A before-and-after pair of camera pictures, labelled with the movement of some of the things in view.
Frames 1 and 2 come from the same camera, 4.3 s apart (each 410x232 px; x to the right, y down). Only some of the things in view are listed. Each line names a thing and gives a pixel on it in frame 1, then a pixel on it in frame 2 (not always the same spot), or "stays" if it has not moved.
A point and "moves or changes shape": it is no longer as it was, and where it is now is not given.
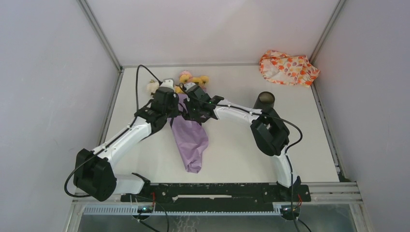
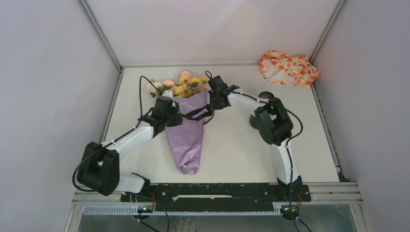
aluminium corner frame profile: [102, 34] stays
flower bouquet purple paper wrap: [188, 133] moves or changes shape
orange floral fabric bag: [281, 68] stays
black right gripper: [188, 102] to [213, 106]
